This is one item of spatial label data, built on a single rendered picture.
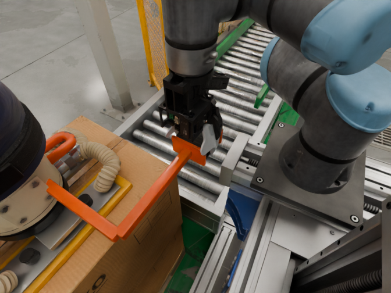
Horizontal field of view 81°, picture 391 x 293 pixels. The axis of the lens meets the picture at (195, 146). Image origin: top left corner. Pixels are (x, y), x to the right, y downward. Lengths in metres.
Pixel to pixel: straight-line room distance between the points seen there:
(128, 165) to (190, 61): 0.41
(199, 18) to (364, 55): 0.18
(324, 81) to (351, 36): 0.21
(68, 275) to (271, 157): 0.50
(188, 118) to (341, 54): 0.22
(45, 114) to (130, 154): 1.97
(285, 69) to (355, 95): 0.14
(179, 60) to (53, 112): 2.30
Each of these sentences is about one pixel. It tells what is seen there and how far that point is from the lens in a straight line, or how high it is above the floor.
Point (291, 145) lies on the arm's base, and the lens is 0.53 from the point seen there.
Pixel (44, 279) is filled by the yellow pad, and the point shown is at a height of 0.96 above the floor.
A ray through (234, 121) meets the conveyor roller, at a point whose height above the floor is 0.55.
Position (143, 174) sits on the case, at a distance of 0.64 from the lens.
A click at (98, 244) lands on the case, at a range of 0.59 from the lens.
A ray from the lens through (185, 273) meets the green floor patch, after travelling 1.50.
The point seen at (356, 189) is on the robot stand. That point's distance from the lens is 0.60.
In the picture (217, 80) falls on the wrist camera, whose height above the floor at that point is 1.23.
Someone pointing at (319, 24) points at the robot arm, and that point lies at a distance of 0.26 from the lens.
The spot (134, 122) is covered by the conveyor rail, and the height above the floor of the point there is 0.59.
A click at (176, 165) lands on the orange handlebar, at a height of 1.09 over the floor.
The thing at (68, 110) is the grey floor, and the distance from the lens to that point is 2.53.
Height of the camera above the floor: 1.47
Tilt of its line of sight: 50 degrees down
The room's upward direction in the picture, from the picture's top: straight up
